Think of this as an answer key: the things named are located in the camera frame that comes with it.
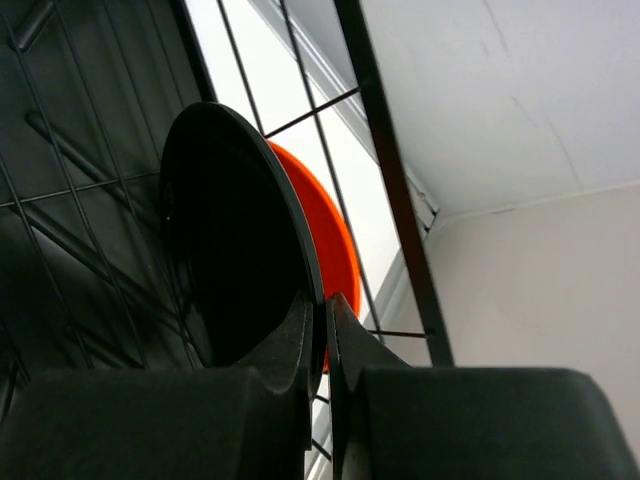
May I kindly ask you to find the black wire dish rack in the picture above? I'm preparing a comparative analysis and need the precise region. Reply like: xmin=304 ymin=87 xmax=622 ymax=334
xmin=0 ymin=0 xmax=454 ymax=480

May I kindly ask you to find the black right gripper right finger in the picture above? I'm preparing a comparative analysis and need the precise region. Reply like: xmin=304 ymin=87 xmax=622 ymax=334
xmin=326 ymin=295 xmax=639 ymax=479

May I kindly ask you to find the orange plate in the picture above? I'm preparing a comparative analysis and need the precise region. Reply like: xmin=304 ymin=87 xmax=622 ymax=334
xmin=267 ymin=140 xmax=363 ymax=374

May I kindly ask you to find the black plate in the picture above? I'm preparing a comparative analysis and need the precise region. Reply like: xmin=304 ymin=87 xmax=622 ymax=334
xmin=159 ymin=102 xmax=326 ymax=396

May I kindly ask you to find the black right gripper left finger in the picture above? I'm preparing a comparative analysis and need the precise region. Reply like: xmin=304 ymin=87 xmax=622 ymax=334
xmin=1 ymin=294 xmax=314 ymax=479

